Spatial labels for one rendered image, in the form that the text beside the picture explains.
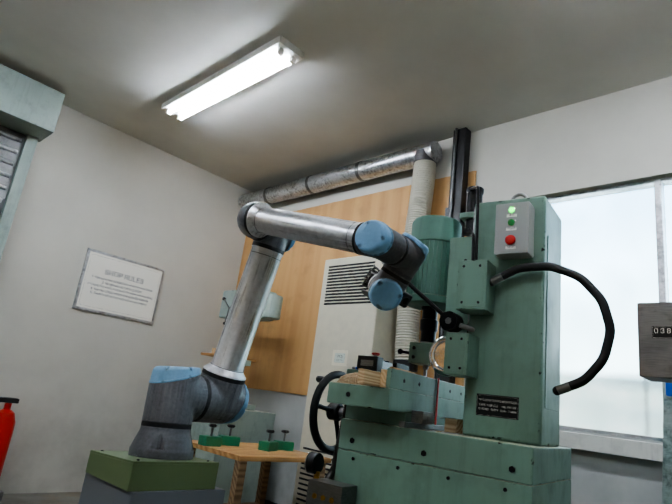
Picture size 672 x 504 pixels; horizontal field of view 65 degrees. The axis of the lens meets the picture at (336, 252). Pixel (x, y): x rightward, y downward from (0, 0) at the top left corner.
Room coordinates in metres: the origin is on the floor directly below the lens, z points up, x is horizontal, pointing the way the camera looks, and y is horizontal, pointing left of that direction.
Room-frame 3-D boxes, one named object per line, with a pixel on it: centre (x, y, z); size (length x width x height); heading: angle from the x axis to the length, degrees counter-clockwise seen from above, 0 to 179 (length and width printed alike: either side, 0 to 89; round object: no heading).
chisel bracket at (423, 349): (1.76, -0.36, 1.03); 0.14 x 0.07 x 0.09; 53
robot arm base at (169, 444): (1.72, 0.45, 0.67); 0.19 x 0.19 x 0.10
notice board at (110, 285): (4.07, 1.62, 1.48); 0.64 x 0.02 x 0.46; 135
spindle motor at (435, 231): (1.77, -0.35, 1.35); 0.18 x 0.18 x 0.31
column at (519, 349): (1.60, -0.58, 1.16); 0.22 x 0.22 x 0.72; 53
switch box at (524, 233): (1.47, -0.52, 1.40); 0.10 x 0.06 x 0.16; 53
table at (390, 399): (1.83, -0.25, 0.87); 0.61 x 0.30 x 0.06; 143
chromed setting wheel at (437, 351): (1.60, -0.38, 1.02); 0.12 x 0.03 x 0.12; 53
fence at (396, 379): (1.74, -0.37, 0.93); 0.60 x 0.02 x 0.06; 143
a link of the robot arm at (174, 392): (1.73, 0.45, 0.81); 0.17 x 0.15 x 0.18; 140
